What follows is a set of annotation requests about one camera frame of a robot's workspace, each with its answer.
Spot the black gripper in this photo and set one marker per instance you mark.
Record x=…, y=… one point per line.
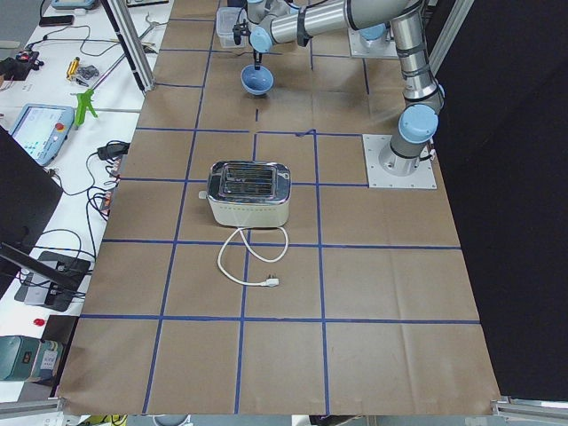
x=257, y=58

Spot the blue bowl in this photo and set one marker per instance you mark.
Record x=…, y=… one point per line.
x=256, y=81

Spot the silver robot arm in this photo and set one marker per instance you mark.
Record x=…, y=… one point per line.
x=380, y=33
x=268, y=23

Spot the clear plastic container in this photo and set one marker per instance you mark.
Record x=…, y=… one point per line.
x=227, y=18

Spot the white toaster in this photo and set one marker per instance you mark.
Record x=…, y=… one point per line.
x=249, y=193

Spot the black power adapter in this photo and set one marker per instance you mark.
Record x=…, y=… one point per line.
x=112, y=150

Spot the metal stand with green clamp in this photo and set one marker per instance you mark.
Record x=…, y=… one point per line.
x=84, y=100

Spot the yellow screwdriver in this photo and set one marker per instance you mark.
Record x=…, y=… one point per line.
x=72, y=68

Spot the black smartphone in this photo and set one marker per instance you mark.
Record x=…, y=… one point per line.
x=56, y=21

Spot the blue teach pendant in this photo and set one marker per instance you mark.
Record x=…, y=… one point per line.
x=41, y=130

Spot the black monitor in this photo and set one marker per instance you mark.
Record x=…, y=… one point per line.
x=29, y=196

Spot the green box device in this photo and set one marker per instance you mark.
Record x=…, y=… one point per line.
x=30, y=359

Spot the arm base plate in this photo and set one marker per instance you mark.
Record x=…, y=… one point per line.
x=375, y=51
x=386, y=170

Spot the aluminium frame post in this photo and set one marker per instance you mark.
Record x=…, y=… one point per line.
x=123, y=26

